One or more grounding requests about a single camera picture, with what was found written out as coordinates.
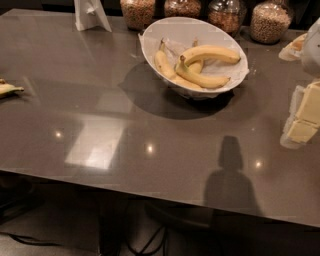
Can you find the banana at left edge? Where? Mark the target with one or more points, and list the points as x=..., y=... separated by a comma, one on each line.
x=7, y=89

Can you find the middle hidden yellow banana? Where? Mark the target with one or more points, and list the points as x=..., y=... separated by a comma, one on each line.
x=196, y=66

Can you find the left glass cereal jar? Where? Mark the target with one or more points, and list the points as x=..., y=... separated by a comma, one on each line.
x=138, y=14

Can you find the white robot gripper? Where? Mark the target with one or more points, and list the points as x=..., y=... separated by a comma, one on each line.
x=312, y=50

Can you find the white oval bowl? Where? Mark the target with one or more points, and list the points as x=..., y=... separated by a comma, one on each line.
x=185, y=30

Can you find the glass cereal jar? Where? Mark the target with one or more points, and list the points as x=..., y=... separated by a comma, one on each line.
x=182, y=8
x=138, y=14
x=270, y=20
x=227, y=15

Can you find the right glass cereal jar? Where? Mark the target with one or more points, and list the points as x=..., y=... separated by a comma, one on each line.
x=270, y=20

